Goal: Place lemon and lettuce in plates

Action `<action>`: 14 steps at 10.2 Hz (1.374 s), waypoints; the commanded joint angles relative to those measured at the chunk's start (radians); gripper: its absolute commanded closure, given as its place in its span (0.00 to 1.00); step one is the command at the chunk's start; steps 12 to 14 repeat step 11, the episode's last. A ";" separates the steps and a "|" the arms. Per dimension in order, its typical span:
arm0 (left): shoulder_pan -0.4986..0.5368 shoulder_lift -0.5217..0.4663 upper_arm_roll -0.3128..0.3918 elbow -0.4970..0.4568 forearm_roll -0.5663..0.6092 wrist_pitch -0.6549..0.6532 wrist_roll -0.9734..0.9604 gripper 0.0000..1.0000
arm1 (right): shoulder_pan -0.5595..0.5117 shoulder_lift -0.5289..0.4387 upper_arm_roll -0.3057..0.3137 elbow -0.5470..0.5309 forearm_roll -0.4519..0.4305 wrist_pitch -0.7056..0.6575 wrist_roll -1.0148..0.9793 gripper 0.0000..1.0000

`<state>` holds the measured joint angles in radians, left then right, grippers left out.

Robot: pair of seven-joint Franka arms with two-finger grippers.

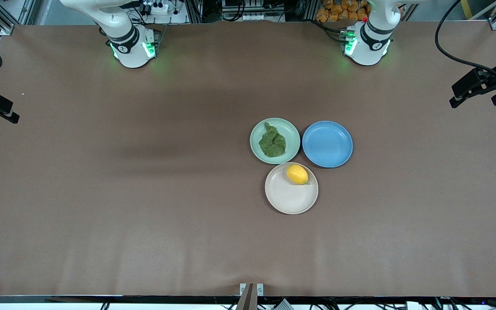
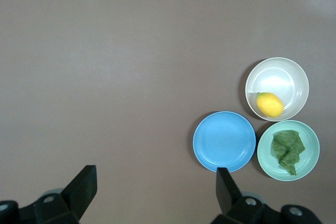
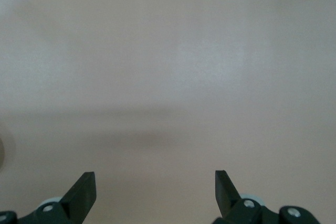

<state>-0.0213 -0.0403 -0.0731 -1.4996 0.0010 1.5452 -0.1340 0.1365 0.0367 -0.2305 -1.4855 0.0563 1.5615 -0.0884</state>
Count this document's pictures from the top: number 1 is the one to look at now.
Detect metal table edge bracket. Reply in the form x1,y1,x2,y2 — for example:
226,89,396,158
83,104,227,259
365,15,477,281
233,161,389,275
239,283,264,310

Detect blue plate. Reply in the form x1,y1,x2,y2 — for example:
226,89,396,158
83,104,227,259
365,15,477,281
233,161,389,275
302,121,353,168

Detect bag of orange items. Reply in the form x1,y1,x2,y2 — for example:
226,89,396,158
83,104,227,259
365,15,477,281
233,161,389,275
316,0,371,22

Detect beige plate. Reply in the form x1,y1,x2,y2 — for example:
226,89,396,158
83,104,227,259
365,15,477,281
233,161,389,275
264,162,319,215

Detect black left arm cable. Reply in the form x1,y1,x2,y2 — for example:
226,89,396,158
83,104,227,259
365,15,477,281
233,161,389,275
435,0,496,81

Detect green lettuce leaf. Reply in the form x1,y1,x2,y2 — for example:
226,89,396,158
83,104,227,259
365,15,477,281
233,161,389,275
259,122,287,158

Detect black and white electronics rack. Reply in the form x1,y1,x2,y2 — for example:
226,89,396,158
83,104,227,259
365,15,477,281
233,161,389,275
221,0,286,22

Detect light green plate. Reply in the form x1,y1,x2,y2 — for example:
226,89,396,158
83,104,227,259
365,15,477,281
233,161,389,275
250,118,301,165

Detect yellow lemon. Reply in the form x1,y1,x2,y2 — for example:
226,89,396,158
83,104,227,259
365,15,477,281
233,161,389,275
286,164,309,185

